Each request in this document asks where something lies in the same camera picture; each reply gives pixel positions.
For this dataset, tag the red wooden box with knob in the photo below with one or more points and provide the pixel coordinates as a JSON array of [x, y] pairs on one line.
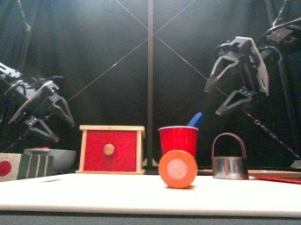
[[117, 155]]

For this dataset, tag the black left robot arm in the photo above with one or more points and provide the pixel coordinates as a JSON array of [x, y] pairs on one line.
[[14, 88]]

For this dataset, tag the grey bowl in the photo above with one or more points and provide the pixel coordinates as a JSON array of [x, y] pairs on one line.
[[63, 159]]

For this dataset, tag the white cutting board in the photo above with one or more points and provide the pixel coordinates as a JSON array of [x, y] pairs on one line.
[[117, 196]]

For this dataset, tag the vertical metal frame pole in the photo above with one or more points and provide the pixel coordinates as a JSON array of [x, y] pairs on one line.
[[150, 73]]

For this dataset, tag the small red toy piece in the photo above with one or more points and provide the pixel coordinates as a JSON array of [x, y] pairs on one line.
[[41, 148]]

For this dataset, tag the red plastic cup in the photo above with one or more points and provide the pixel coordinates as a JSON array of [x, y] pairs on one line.
[[178, 140]]

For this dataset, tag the white block with red dot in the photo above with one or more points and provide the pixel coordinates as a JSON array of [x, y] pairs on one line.
[[8, 168]]

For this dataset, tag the copper coloured tray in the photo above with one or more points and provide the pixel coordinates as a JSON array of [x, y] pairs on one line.
[[274, 173]]

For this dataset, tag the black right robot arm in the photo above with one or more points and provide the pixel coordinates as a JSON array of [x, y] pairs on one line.
[[286, 58]]

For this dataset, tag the orange toy carrot bottom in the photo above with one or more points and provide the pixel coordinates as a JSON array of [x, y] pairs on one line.
[[178, 169]]

